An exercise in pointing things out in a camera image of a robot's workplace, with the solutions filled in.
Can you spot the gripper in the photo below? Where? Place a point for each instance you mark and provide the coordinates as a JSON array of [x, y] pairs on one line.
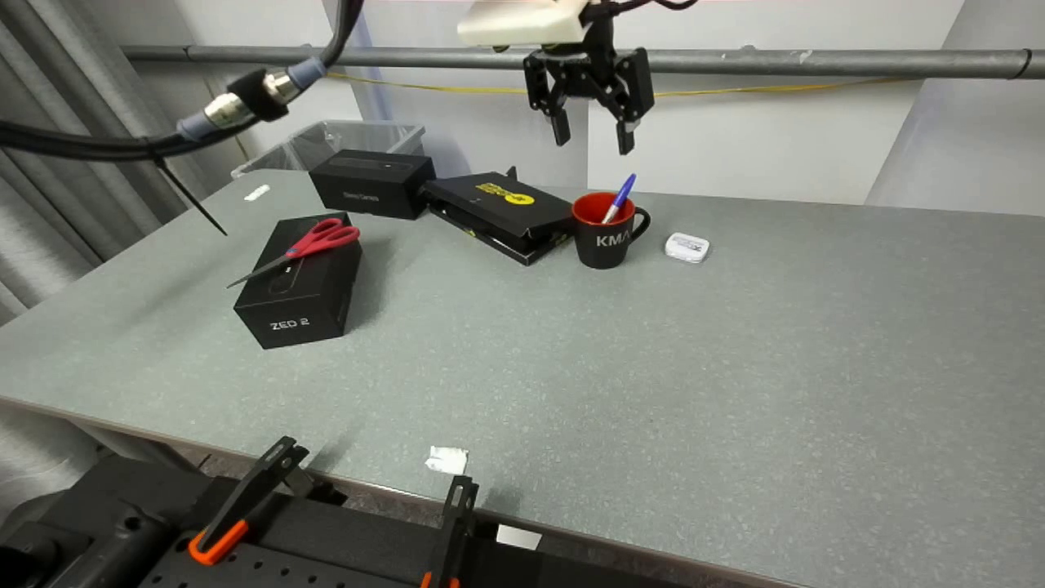
[[589, 72]]

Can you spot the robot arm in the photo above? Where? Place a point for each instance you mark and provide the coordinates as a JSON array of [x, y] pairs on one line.
[[522, 23]]

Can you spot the blue pen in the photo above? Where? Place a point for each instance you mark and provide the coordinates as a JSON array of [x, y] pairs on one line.
[[618, 201]]

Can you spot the black mug with red inside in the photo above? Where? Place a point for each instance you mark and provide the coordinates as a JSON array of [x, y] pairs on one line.
[[604, 245]]

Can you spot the flat black box, yellow label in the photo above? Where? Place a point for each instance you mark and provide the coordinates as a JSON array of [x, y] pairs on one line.
[[498, 208]]

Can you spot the small white case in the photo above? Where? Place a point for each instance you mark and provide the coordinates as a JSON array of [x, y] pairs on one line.
[[687, 247]]

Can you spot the grey metal pipe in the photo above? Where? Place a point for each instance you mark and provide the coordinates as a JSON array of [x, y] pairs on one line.
[[816, 62]]

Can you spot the long black box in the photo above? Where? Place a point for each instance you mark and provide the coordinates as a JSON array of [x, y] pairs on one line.
[[371, 186]]

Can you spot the clear plastic bin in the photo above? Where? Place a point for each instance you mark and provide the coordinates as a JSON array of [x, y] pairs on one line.
[[326, 143]]

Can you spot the red scissors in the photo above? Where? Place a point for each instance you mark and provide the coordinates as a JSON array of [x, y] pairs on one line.
[[325, 238]]

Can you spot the strip of white tape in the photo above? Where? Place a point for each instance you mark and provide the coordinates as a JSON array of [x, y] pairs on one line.
[[257, 193]]

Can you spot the black box with white print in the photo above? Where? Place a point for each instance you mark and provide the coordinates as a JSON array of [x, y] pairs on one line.
[[298, 306]]

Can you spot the crumpled white paper scrap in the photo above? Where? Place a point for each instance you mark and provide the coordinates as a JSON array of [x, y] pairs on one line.
[[446, 461]]

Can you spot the white label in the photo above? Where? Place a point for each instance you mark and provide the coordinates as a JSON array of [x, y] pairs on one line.
[[518, 536]]

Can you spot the black clamp with orange grip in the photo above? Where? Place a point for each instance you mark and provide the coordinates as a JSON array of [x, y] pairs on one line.
[[245, 498], [453, 531]]

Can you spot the grey curtain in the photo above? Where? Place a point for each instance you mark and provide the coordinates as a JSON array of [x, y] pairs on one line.
[[49, 212]]

